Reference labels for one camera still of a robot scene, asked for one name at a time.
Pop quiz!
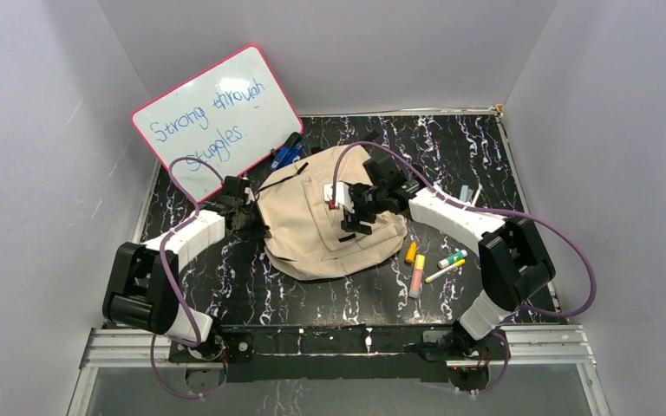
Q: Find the pink framed whiteboard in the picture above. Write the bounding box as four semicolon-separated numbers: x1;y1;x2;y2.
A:
131;45;304;202

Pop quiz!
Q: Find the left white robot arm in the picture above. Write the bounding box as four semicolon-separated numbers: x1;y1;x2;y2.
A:
102;176;258;361

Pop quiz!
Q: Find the purple cable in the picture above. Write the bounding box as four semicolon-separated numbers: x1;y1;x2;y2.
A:
325;141;598;397
148;156;228;400

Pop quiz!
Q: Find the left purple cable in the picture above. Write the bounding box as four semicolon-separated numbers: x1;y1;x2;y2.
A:
148;156;228;400

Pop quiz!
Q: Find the green white glue stick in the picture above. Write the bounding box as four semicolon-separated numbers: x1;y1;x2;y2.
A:
438;250;467;270

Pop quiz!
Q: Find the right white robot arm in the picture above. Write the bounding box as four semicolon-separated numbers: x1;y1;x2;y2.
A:
323;158;555;359

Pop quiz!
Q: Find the orange highlighter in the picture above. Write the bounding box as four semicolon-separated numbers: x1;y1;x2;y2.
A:
404;242;418;264

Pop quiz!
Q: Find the black base frame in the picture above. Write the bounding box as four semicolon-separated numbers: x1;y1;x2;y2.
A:
168;323;508;392

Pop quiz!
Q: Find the yellow pink highlighter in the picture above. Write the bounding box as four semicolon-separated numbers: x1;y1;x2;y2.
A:
408;254;425;299

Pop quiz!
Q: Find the yellow white pen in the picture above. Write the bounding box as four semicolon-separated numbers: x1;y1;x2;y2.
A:
424;258;466;283

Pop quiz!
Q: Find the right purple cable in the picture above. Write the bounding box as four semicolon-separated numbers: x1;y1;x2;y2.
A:
325;141;598;397

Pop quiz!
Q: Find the aluminium rail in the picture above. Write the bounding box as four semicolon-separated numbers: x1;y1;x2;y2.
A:
80;324;596;368

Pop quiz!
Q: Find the beige backpack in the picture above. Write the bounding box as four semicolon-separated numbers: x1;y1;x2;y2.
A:
257;146;408;281

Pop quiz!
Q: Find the light blue eraser box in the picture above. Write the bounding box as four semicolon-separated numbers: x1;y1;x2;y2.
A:
459;185;483;206

